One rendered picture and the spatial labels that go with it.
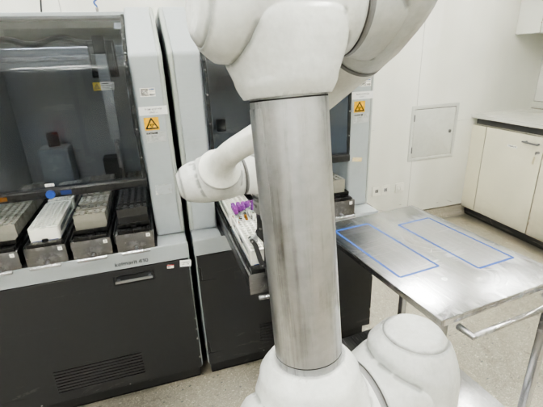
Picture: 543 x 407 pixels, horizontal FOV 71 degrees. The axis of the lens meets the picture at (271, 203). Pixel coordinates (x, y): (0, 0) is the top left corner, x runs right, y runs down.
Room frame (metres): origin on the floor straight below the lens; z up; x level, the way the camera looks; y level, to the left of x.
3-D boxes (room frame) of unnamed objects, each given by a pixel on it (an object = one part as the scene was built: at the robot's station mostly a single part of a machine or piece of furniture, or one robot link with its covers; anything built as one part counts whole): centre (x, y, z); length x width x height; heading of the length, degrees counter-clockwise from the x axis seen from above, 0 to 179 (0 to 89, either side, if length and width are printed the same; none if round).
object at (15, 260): (1.49, 1.05, 0.78); 0.73 x 0.14 x 0.09; 16
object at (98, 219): (1.35, 0.69, 0.85); 0.12 x 0.02 x 0.06; 107
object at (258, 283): (1.30, 0.10, 0.78); 0.73 x 0.14 x 0.09; 16
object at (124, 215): (1.39, 0.55, 0.85); 0.12 x 0.02 x 0.06; 107
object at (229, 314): (1.98, 0.06, 0.81); 1.06 x 0.84 x 1.62; 16
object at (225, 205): (1.48, 0.15, 0.83); 0.30 x 0.10 x 0.06; 16
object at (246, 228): (1.17, 0.06, 0.83); 0.30 x 0.10 x 0.06; 16
